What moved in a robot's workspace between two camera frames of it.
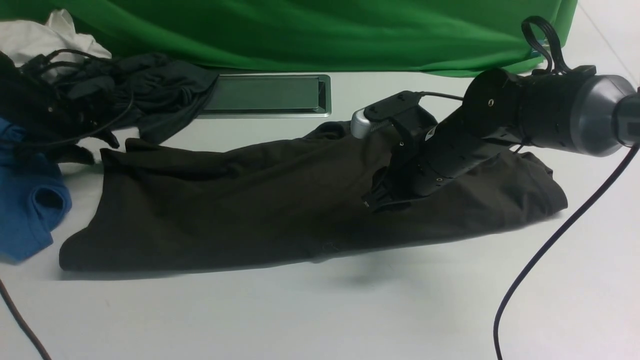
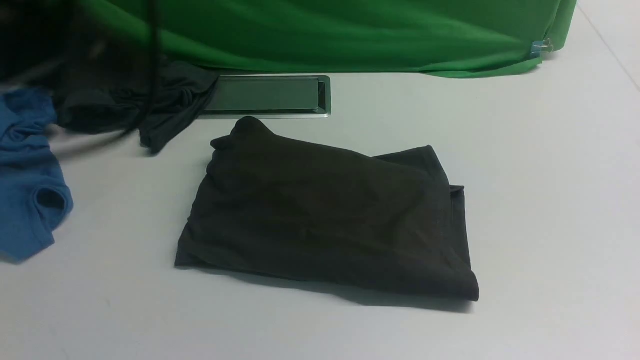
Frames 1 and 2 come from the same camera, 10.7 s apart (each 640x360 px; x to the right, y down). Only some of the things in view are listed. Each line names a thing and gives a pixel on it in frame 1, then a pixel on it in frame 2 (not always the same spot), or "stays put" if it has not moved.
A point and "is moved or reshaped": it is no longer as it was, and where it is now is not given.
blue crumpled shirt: x=33 y=198 stays put
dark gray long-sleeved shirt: x=298 y=195 is moved or reshaped
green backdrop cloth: x=367 y=37 stays put
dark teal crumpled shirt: x=168 y=95 stays put
